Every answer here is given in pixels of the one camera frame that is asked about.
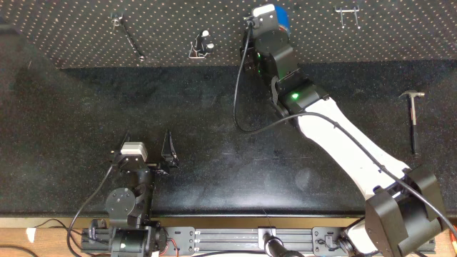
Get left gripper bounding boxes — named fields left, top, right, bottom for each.
left=120, top=129, right=179, bottom=176

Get roll of blue tape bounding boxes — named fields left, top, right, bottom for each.
left=273, top=4, right=292, bottom=36

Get hammer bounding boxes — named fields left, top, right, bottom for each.
left=398, top=89, right=426, bottom=156

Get black pegboard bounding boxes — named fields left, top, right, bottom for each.
left=0, top=0, right=457, bottom=69

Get metal hook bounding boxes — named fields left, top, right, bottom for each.
left=110, top=12, right=124, bottom=33
left=334, top=5, right=361, bottom=30
left=188, top=41, right=206, bottom=60

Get wrench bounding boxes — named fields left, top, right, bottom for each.
left=117, top=16, right=147, bottom=62

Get black tool with white tips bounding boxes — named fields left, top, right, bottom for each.
left=195, top=29, right=216, bottom=58

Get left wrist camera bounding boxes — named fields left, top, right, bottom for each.
left=119, top=141, right=149, bottom=161

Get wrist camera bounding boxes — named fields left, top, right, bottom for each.
left=246, top=4, right=279, bottom=31
left=119, top=141, right=149, bottom=161

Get mounting rail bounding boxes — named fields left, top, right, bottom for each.
left=80, top=217, right=437, bottom=257

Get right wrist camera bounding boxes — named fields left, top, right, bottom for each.
left=246, top=4, right=279, bottom=31

